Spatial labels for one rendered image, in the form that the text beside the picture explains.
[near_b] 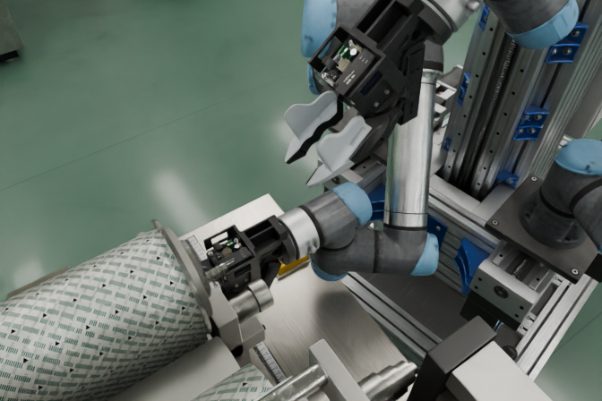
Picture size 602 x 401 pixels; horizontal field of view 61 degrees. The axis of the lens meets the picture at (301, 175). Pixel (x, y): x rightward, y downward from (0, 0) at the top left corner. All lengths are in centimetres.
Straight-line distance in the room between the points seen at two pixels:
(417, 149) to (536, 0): 36
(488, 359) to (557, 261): 90
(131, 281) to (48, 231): 190
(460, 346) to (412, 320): 139
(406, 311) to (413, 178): 95
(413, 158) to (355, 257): 19
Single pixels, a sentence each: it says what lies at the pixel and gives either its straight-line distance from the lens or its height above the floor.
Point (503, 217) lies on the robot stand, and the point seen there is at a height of 82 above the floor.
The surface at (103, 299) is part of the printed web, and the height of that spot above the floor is 131.
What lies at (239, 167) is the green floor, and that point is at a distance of 246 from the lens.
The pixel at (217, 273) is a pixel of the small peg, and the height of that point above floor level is 126.
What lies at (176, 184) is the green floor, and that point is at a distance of 244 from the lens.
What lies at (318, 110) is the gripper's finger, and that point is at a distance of 57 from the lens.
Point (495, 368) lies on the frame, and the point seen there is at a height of 144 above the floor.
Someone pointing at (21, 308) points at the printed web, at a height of 131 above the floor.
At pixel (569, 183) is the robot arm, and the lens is 116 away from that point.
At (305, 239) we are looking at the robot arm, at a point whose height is 113.
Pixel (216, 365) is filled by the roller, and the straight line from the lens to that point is 59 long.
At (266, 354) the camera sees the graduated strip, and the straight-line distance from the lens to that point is 95.
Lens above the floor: 177
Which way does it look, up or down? 47 degrees down
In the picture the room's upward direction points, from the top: straight up
